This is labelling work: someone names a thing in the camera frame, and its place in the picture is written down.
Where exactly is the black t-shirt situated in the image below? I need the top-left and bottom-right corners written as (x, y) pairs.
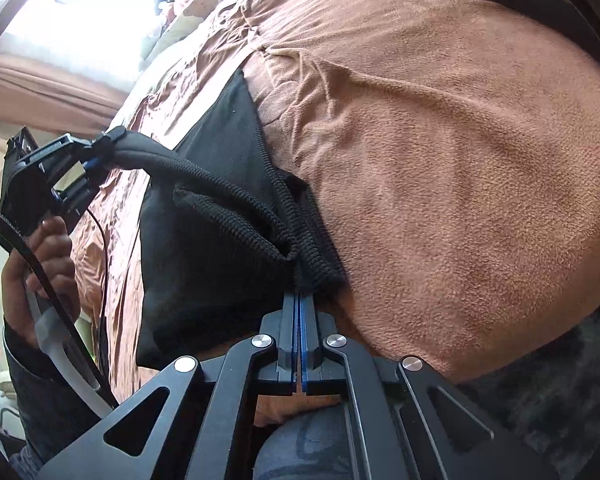
top-left (97, 67), bottom-right (348, 368)

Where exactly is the bright window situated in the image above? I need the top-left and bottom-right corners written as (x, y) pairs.
top-left (0, 0), bottom-right (181, 68)

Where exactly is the person's left forearm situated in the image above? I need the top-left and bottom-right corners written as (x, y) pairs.
top-left (2, 317), bottom-right (111, 466)

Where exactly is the brown blanket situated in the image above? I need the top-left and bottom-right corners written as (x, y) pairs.
top-left (70, 0), bottom-right (600, 423)

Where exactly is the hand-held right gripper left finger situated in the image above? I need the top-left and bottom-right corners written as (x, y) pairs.
top-left (37, 291), bottom-right (300, 480)

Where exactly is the pink curtain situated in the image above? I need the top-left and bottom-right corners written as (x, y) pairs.
top-left (0, 50), bottom-right (126, 136)

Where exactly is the person's left hand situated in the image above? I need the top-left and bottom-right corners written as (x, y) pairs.
top-left (0, 217), bottom-right (81, 351)

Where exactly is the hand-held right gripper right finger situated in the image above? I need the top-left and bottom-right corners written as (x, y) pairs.
top-left (300, 291), bottom-right (561, 480)

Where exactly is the bear print pillow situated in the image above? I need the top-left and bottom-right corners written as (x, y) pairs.
top-left (145, 0), bottom-right (241, 61)

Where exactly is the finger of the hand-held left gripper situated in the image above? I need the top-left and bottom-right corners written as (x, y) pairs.
top-left (52, 157), bottom-right (112, 211)
top-left (67, 127), bottom-right (128, 161)

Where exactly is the dark patterned rug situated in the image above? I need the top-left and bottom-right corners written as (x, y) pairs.
top-left (455, 285), bottom-right (600, 480)

